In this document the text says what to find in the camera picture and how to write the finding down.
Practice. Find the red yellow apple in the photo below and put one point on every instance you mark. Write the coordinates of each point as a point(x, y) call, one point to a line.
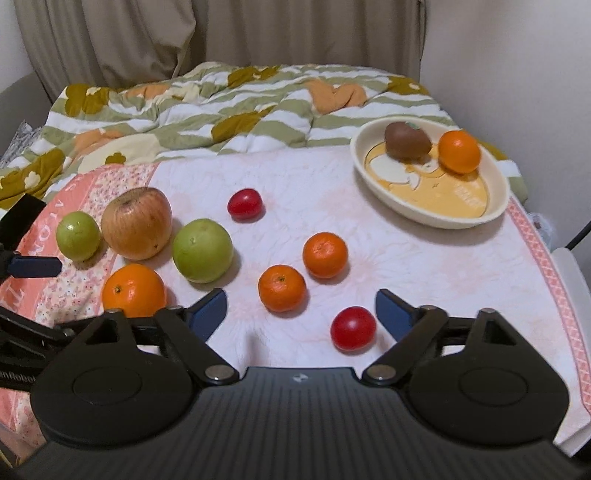
point(136, 224)

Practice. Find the round red tomato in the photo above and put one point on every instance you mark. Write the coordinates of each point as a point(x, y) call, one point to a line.
point(353, 328)

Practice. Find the cream oval bowl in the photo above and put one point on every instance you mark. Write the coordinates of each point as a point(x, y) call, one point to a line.
point(466, 203)

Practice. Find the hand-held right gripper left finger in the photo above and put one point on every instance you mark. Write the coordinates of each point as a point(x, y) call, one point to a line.
point(210, 316)

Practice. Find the grey upholstered furniture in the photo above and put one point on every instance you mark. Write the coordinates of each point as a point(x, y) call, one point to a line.
point(21, 99)

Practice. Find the green striped flower quilt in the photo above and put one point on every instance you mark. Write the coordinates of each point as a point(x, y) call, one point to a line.
point(221, 106)

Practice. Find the beige curtain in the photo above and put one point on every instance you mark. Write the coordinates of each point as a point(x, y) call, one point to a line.
point(207, 32)

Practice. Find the small green apple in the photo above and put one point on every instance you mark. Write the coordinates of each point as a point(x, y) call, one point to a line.
point(78, 234)

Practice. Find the brown kiwi fruit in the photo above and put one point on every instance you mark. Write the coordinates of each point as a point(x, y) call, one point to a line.
point(407, 140)

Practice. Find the small mandarin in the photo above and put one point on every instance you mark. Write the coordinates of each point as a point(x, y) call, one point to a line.
point(281, 288)
point(325, 255)

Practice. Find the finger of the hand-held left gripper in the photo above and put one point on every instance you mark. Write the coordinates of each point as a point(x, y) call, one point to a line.
point(32, 266)
point(27, 334)

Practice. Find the black flat object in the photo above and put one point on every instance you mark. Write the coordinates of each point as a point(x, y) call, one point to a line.
point(25, 212)

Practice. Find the large green apple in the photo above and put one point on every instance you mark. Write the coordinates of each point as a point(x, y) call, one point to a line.
point(202, 251)

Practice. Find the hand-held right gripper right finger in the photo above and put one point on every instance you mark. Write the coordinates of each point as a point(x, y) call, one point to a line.
point(391, 314)

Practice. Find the grey patterned cloth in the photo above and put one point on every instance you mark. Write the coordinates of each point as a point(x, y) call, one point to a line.
point(17, 141)

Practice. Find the oval red tomato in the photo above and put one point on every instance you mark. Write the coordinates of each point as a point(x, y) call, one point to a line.
point(246, 204)

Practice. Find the large orange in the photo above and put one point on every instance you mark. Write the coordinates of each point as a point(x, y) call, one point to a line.
point(133, 288)

